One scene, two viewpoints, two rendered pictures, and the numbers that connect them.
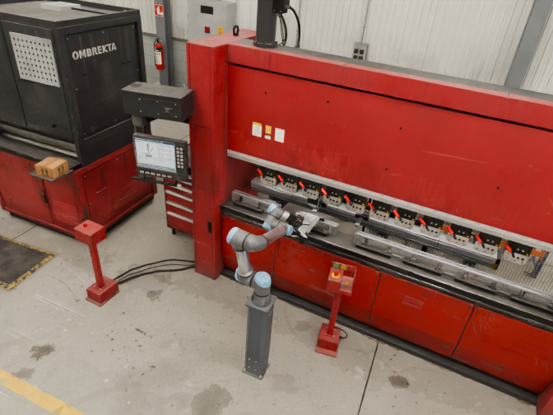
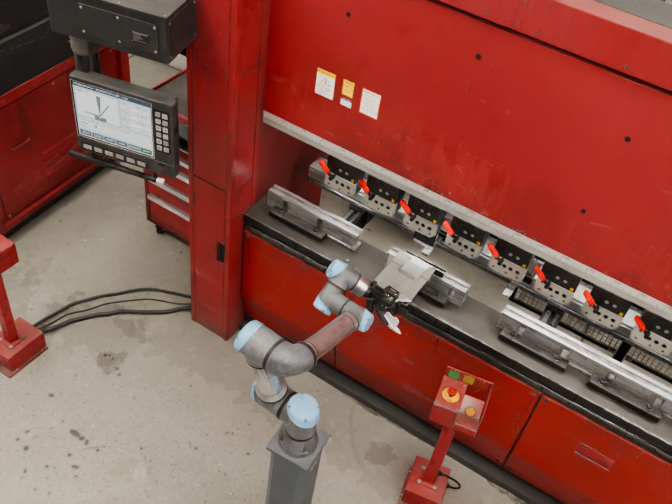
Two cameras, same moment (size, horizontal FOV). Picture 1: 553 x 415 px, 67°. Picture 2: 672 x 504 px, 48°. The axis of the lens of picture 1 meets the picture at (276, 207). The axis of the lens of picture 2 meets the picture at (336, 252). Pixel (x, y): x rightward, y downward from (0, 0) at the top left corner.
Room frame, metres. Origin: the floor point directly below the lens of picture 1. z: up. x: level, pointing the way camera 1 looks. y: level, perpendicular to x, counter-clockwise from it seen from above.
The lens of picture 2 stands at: (0.70, -0.01, 3.26)
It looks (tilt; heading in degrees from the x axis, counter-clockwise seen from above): 44 degrees down; 2
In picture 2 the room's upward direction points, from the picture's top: 10 degrees clockwise
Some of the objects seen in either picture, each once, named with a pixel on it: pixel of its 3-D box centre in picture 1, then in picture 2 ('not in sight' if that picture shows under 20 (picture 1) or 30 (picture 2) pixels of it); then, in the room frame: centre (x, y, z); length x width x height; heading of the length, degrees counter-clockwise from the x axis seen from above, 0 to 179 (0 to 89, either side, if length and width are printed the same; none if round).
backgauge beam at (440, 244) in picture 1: (363, 217); (523, 271); (3.21, -0.80, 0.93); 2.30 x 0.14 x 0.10; 66
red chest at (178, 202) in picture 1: (196, 196); (204, 169); (4.03, 0.92, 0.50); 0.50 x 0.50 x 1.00; 66
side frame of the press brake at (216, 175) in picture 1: (227, 161); (265, 125); (3.66, 0.51, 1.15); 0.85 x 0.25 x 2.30; 156
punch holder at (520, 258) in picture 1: (517, 249); not in sight; (2.45, -1.75, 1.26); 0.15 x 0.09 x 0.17; 66
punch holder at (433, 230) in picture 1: (432, 224); (658, 327); (2.70, -1.20, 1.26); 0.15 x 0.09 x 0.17; 66
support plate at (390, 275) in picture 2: (304, 221); (403, 277); (2.97, -0.25, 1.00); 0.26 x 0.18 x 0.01; 156
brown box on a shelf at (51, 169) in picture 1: (49, 166); not in sight; (3.45, 2.16, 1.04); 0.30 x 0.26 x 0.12; 69
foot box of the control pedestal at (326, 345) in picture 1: (328, 339); (424, 489); (2.54, -0.56, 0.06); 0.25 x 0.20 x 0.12; 167
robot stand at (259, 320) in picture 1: (258, 336); (290, 490); (2.23, 0.05, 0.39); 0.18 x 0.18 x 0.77; 69
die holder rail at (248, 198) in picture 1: (256, 202); (314, 216); (3.33, 0.19, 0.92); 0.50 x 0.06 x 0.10; 66
